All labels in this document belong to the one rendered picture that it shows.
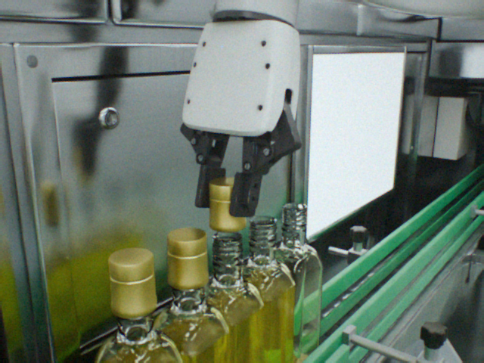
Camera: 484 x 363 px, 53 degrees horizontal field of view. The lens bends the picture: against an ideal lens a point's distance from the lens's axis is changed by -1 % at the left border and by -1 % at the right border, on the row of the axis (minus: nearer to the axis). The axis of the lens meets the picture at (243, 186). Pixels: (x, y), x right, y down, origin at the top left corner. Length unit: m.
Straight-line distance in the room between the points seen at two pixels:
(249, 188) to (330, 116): 0.46
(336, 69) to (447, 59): 0.58
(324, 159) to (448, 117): 0.73
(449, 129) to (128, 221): 1.16
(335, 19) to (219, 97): 0.47
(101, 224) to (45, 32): 0.19
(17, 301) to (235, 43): 0.32
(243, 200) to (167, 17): 0.23
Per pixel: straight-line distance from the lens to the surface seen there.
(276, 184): 0.75
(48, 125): 0.46
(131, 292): 0.38
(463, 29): 1.40
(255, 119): 0.41
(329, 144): 0.88
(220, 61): 0.44
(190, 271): 0.41
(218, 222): 0.45
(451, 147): 1.55
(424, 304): 0.95
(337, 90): 0.88
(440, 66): 1.42
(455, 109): 1.53
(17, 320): 0.53
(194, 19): 0.59
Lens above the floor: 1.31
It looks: 16 degrees down
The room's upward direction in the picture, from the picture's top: straight up
